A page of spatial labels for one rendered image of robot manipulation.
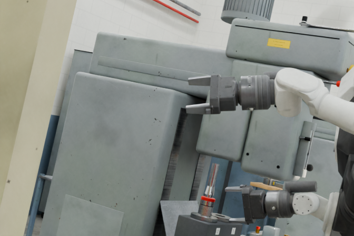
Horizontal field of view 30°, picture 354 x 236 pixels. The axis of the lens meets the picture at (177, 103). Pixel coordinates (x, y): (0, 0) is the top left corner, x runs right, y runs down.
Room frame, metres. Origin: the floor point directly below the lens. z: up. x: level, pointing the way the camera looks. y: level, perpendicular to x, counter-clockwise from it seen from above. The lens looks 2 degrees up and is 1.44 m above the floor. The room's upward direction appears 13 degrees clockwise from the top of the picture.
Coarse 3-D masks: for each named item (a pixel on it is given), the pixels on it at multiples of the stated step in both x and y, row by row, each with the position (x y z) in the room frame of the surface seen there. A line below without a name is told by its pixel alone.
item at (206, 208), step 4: (200, 200) 2.15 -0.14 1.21; (204, 200) 2.12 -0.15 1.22; (200, 204) 2.13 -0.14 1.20; (204, 204) 2.12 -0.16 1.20; (208, 204) 2.12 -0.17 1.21; (212, 204) 2.13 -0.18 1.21; (200, 208) 2.13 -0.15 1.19; (204, 208) 2.12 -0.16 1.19; (208, 208) 2.12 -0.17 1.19; (212, 208) 2.13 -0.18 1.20; (200, 212) 2.13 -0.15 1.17; (204, 212) 2.12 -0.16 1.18; (208, 212) 2.12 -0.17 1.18; (212, 212) 2.14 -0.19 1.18; (204, 216) 2.12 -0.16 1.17; (208, 216) 2.12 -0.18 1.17
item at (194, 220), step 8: (184, 216) 2.12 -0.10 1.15; (192, 216) 2.12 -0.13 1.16; (200, 216) 2.11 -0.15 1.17; (216, 216) 2.19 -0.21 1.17; (224, 216) 2.24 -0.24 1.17; (176, 224) 2.13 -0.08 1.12; (184, 224) 2.11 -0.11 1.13; (192, 224) 2.09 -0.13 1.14; (200, 224) 2.08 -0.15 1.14; (208, 224) 2.06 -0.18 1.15; (216, 224) 2.10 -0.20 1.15; (224, 224) 2.14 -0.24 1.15; (232, 224) 2.18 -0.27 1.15; (240, 224) 2.22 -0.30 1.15; (176, 232) 2.12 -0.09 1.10; (184, 232) 2.11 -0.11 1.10; (192, 232) 2.09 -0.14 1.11; (200, 232) 2.07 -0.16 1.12; (208, 232) 2.06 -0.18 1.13; (216, 232) 2.10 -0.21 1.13; (224, 232) 2.15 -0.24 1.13; (232, 232) 2.19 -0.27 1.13; (240, 232) 2.23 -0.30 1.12
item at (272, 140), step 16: (256, 112) 2.51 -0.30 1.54; (272, 112) 2.47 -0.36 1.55; (304, 112) 2.49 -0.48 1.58; (256, 128) 2.50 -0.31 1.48; (272, 128) 2.47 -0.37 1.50; (288, 128) 2.44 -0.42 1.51; (256, 144) 2.49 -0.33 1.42; (272, 144) 2.46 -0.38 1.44; (288, 144) 2.44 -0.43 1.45; (256, 160) 2.49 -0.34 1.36; (272, 160) 2.45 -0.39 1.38; (288, 160) 2.44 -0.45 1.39; (272, 176) 2.46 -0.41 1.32; (288, 176) 2.47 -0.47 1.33
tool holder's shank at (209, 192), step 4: (212, 164) 2.14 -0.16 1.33; (216, 164) 2.13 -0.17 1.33; (212, 168) 2.14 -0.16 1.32; (216, 168) 2.13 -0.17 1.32; (212, 172) 2.13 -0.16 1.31; (216, 172) 2.13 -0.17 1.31; (212, 176) 2.13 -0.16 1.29; (216, 176) 2.14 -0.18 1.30; (212, 180) 2.13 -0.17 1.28; (208, 184) 2.14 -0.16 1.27; (212, 184) 2.13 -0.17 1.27; (208, 188) 2.13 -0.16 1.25; (212, 188) 2.13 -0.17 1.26; (208, 192) 2.13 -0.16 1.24; (212, 192) 2.13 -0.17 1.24; (208, 196) 2.13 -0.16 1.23
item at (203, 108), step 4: (196, 104) 1.66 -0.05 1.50; (200, 104) 1.66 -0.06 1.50; (204, 104) 1.66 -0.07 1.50; (208, 104) 1.65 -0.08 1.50; (188, 108) 1.66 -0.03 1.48; (192, 108) 1.66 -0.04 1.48; (196, 108) 1.66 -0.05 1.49; (200, 108) 1.66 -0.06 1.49; (204, 108) 1.66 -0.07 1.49; (208, 108) 1.66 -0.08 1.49; (188, 112) 1.67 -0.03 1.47; (192, 112) 1.67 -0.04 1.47; (196, 112) 1.67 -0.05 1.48; (200, 112) 1.67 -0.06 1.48; (204, 112) 1.67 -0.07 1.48; (208, 112) 1.66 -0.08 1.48
